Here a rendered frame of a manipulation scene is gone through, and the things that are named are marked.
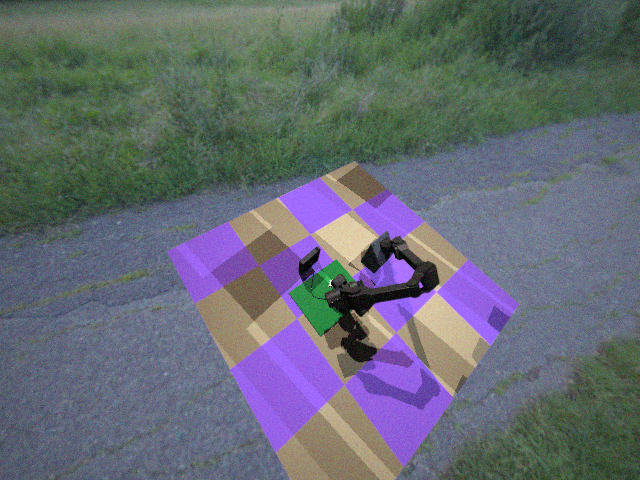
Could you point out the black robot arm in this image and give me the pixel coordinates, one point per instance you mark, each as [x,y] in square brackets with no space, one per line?
[356,296]

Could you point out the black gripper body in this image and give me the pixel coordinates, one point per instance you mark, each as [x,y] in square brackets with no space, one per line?
[339,282]

